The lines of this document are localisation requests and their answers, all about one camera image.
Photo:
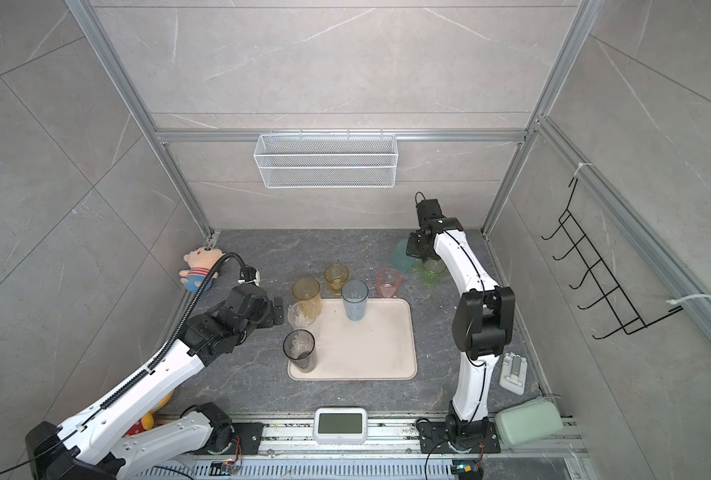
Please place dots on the mint green box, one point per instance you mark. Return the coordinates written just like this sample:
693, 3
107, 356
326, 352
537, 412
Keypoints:
528, 422

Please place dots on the blue glass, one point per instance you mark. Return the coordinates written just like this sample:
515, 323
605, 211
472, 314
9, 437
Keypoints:
354, 294

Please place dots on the small white grey holder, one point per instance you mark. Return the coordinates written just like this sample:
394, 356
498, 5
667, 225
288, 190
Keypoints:
514, 373

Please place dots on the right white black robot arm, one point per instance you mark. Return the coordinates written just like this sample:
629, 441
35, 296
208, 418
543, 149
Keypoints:
483, 323

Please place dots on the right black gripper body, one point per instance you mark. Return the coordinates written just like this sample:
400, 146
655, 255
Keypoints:
416, 247

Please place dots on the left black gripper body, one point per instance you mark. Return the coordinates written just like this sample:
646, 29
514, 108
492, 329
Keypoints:
265, 317

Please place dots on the black wire hook rack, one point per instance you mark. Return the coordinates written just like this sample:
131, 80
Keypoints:
596, 271

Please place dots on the short yellow glass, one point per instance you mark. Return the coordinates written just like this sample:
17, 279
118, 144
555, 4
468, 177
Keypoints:
336, 275

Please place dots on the dark grey smoked glass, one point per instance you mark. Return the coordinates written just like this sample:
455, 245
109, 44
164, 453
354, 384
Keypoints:
299, 348

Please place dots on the white wire mesh basket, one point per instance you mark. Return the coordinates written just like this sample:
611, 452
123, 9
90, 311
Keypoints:
327, 160

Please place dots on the pink glass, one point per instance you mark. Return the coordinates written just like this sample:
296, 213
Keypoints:
388, 282

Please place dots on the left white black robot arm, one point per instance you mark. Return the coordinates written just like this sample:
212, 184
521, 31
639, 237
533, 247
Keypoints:
96, 443

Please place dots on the clear transparent glass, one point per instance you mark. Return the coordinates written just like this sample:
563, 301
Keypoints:
301, 315

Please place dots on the yellow plush toy red dress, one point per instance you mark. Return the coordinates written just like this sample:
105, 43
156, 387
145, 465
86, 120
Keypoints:
147, 422

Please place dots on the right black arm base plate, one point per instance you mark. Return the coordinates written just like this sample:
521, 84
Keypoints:
441, 438

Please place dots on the teal glass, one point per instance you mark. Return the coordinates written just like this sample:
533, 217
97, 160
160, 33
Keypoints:
401, 261

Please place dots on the white digital timer display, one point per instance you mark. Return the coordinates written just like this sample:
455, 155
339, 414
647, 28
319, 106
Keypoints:
340, 426

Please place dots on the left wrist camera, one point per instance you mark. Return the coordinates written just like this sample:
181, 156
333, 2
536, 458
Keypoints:
249, 275

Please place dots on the short green glass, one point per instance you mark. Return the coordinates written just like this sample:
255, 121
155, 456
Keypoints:
432, 271

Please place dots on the beige plastic tray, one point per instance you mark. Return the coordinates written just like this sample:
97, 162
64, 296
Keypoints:
381, 346

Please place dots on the pink bear plush toy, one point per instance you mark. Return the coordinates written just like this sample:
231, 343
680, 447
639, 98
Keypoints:
199, 263

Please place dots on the small circuit board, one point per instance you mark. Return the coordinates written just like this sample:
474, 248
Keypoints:
224, 468

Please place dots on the tall amber yellow glass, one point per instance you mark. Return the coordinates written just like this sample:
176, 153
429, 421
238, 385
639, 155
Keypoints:
306, 292

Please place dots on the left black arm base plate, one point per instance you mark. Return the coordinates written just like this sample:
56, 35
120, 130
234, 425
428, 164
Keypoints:
242, 438

